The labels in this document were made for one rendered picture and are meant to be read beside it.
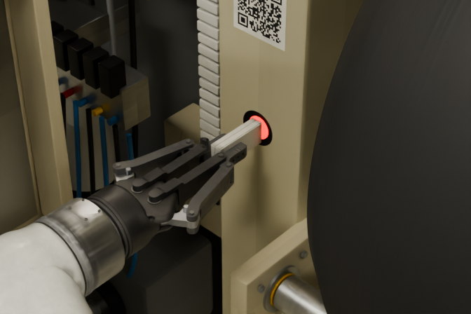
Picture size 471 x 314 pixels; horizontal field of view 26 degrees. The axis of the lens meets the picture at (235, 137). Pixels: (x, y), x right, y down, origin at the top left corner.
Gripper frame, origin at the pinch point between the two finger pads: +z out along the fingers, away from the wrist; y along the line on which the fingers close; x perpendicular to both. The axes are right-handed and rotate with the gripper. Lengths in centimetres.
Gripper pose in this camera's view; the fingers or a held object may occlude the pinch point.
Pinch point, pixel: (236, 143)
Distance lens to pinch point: 116.4
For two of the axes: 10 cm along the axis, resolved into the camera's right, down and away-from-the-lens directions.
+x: 0.0, 7.9, 6.1
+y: -7.3, -4.2, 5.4
